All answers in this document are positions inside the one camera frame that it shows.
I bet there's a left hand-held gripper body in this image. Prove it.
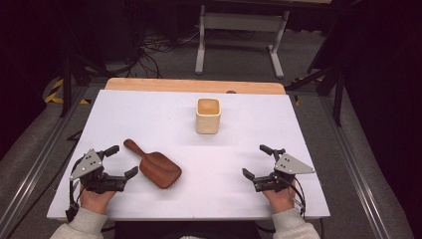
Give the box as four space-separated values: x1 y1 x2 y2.
69 148 127 195

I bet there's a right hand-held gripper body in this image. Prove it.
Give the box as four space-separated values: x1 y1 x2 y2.
253 152 316 193

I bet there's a cream square ceramic cup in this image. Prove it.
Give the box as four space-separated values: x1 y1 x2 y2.
194 97 223 135

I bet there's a person's right hand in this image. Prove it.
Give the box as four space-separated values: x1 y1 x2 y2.
261 184 297 214

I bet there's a person's left hand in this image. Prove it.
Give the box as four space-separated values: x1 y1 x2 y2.
80 185 117 215

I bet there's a white table board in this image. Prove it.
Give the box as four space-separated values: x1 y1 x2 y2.
46 89 331 222

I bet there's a black yellow hazard tape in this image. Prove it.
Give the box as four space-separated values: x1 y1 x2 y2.
291 76 324 108
44 78 92 106

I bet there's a black metal stand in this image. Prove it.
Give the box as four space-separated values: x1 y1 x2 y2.
284 62 346 127
59 54 111 120

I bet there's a person's dark lap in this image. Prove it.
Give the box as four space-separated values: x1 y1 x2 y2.
113 220 264 239

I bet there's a wooden table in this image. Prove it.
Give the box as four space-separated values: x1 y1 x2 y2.
105 77 288 96

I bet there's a white metal stand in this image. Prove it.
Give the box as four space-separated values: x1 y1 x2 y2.
194 4 291 80

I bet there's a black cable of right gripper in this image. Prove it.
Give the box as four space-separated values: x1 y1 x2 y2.
291 176 308 219

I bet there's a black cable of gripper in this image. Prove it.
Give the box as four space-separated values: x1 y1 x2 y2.
65 158 84 223
291 176 308 219

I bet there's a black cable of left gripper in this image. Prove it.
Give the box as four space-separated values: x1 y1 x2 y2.
65 158 84 223

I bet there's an aluminium floor rail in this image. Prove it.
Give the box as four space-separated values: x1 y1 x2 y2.
0 85 88 239
318 95 396 239

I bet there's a tangle of black floor cables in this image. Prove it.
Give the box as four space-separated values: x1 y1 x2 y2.
130 28 202 80

